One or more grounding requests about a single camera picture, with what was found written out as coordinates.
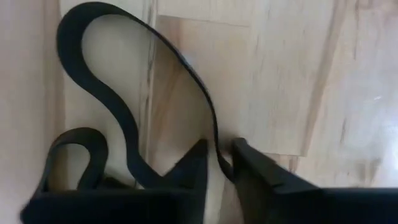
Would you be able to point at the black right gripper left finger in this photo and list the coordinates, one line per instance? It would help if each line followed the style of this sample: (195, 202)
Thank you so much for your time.
(189, 177)

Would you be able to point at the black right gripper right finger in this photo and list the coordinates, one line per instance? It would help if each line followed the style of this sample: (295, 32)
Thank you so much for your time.
(258, 183)

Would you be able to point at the small wide black rubber band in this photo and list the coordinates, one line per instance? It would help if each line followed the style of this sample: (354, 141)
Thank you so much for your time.
(96, 155)

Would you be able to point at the large black rubber band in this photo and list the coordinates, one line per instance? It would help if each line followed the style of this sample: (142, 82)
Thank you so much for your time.
(102, 90)

